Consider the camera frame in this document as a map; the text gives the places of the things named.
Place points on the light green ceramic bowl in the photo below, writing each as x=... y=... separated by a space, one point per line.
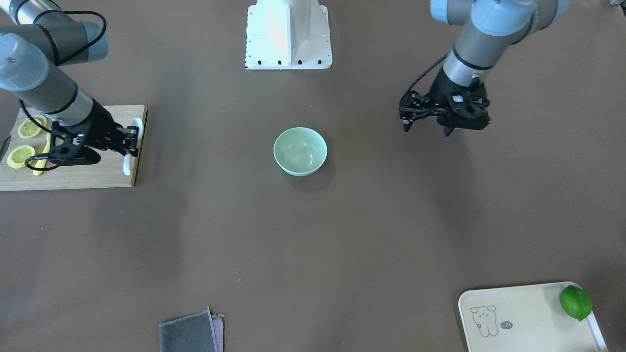
x=300 y=151

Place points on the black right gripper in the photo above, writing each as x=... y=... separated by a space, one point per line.
x=99 y=128

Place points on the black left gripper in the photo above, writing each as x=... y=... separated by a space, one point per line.
x=438 y=94

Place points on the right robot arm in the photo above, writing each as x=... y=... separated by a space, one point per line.
x=42 y=39

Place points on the grey folded cloth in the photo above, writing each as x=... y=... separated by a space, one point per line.
x=193 y=333

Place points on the top lemon slice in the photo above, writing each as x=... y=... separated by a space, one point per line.
x=29 y=129

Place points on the green lime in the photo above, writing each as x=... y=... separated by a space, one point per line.
x=575 y=302

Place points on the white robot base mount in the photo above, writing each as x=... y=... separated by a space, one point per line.
x=288 y=35

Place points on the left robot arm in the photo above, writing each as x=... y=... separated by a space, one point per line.
x=489 y=28

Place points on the under lemon slice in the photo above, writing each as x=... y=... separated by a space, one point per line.
x=42 y=120

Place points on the pink folded cloth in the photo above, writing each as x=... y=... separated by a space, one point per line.
x=218 y=331

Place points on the lower lemon slice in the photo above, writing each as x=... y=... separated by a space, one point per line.
x=18 y=157

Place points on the bamboo cutting board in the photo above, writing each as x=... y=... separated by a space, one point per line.
x=106 y=174

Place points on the cream tray with bear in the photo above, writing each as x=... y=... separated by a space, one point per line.
x=526 y=318

